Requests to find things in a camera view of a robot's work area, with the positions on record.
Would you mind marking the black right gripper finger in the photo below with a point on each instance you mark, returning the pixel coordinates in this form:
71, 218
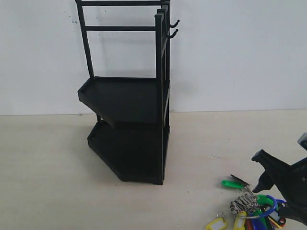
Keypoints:
268, 167
294, 212

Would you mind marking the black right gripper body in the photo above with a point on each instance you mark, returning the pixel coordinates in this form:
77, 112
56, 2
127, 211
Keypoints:
291, 181

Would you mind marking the colourful key tag bunch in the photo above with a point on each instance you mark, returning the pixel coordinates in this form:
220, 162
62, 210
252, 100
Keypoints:
250, 211

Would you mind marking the black metal hook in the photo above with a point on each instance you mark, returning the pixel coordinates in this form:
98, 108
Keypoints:
173, 34
175, 24

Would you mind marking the black metal shelf rack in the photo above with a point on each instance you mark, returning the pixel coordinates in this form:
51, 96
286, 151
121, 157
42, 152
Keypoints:
132, 129

